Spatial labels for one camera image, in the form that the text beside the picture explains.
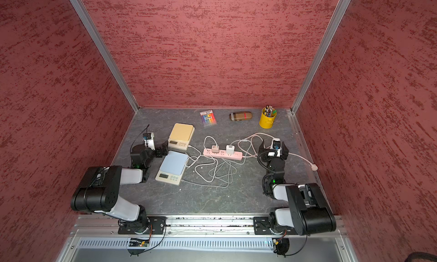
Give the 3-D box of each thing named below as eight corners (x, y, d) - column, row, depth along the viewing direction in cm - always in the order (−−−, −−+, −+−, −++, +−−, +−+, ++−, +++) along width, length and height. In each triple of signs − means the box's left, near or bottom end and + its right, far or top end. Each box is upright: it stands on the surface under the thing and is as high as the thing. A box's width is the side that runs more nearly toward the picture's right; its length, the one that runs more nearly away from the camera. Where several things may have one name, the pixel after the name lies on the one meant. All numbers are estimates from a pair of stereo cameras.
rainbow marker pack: (203, 127, 113) (203, 125, 112) (199, 114, 121) (199, 112, 120) (217, 124, 115) (217, 122, 114) (212, 111, 123) (212, 109, 121)
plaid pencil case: (230, 121, 116) (230, 118, 113) (228, 115, 119) (229, 112, 117) (252, 119, 117) (253, 116, 115) (250, 113, 121) (251, 110, 118)
